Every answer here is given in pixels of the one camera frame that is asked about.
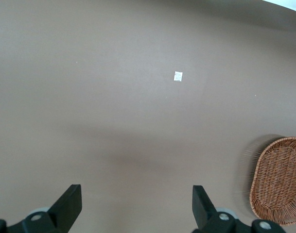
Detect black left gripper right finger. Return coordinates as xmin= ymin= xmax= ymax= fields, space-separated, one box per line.
xmin=192 ymin=184 xmax=254 ymax=233

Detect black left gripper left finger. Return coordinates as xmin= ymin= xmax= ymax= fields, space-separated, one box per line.
xmin=6 ymin=184 xmax=82 ymax=233

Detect brown wicker basket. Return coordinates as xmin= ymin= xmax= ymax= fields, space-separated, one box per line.
xmin=249 ymin=136 xmax=296 ymax=226

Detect brown paper table cover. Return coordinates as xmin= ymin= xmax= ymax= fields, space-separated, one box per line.
xmin=0 ymin=0 xmax=296 ymax=233

